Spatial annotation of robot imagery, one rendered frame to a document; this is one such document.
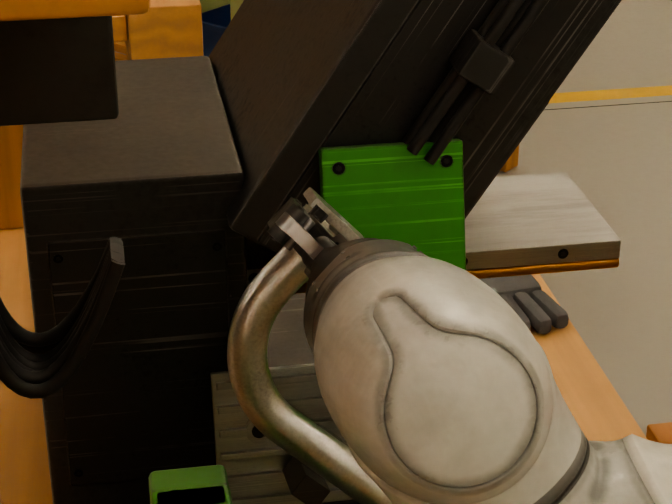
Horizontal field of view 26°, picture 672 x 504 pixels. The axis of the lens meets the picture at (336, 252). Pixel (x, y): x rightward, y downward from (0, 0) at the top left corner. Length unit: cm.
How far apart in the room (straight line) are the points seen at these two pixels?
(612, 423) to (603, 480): 75
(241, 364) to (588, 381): 58
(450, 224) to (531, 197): 26
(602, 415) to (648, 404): 175
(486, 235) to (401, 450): 70
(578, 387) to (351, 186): 49
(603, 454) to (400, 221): 44
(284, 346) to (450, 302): 95
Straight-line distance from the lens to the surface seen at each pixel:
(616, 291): 371
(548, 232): 135
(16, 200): 195
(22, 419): 155
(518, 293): 168
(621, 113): 486
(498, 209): 139
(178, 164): 120
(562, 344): 163
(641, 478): 75
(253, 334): 107
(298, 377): 119
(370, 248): 81
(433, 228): 117
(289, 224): 90
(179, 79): 140
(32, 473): 147
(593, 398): 154
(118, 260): 101
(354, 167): 115
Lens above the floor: 171
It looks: 26 degrees down
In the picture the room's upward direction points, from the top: straight up
